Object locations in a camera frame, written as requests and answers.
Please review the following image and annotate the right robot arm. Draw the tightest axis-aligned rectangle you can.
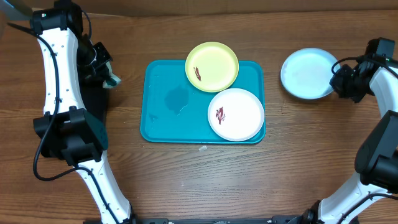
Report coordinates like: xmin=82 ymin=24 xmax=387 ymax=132
xmin=291 ymin=37 xmax=397 ymax=223

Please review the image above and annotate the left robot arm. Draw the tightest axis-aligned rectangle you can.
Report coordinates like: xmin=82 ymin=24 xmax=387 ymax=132
xmin=30 ymin=1 xmax=135 ymax=223

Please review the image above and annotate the green scrubbing sponge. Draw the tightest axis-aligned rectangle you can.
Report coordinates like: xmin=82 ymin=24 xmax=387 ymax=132
xmin=103 ymin=62 xmax=121 ymax=89

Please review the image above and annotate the black rectangular tray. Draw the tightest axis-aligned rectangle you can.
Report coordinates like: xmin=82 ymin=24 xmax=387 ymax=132
xmin=80 ymin=80 xmax=109 ymax=124

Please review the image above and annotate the small white paper scrap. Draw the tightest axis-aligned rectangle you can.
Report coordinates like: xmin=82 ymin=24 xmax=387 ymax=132
xmin=199 ymin=146 xmax=208 ymax=151

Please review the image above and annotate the teal plastic tray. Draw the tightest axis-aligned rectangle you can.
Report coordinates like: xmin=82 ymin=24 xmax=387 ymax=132
xmin=139 ymin=59 xmax=267 ymax=145

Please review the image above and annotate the white plate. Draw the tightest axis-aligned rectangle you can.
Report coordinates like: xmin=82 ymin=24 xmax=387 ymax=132
xmin=207 ymin=88 xmax=265 ymax=142

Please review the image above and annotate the green rimmed plate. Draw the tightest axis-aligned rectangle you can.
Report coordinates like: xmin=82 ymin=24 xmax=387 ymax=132
xmin=185 ymin=42 xmax=239 ymax=93

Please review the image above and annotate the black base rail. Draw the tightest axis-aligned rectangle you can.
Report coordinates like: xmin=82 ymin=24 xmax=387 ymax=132
xmin=133 ymin=215 xmax=295 ymax=224

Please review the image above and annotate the light blue plate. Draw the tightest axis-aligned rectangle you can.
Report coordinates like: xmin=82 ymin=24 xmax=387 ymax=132
xmin=280 ymin=48 xmax=339 ymax=100

